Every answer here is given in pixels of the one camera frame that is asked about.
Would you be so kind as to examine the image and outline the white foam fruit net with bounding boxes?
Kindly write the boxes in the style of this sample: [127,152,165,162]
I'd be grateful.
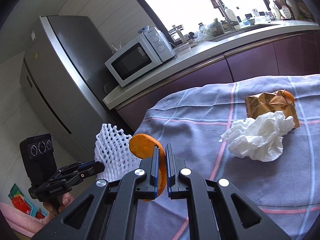
[94,124,141,182]

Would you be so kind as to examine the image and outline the stainless steel refrigerator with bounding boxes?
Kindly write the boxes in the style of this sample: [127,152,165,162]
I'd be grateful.
[20,15,119,161]

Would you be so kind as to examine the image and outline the person's left hand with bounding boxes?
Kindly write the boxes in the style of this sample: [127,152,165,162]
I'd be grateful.
[43,192,74,217]

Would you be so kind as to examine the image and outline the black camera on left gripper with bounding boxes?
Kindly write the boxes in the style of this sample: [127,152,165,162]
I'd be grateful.
[20,133,57,187]

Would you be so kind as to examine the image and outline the purple kitchen cabinets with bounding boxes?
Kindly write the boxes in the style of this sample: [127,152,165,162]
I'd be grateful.
[118,31,319,131]

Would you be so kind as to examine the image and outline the gold brown snack wrapper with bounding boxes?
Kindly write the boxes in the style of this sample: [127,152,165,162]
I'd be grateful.
[245,90,300,128]

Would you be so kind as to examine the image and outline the crumpled white tissue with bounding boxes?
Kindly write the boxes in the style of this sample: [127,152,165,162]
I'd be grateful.
[220,111,295,162]

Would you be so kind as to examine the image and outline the orange peel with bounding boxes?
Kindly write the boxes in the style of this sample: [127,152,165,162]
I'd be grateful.
[129,134,167,202]

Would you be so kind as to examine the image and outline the white dish soap bottle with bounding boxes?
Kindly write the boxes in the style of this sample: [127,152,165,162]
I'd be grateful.
[225,8,240,30]

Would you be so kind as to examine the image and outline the pink sleeve forearm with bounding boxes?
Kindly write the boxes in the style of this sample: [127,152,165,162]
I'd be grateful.
[1,203,54,237]

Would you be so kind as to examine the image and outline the purple checked tablecloth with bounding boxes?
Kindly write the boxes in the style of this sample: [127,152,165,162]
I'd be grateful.
[136,74,319,239]

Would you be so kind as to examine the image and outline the colourful red package on floor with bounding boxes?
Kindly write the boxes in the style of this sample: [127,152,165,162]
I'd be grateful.
[8,184,47,219]

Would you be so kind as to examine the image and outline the white perforated spoon rest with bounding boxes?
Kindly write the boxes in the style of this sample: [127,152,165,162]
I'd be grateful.
[280,5,292,20]

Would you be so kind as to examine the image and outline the white microwave oven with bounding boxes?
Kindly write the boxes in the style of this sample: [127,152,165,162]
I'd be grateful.
[105,26,175,87]

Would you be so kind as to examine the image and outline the kitchen sink faucet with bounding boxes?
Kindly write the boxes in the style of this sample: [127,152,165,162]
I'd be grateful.
[210,0,235,30]

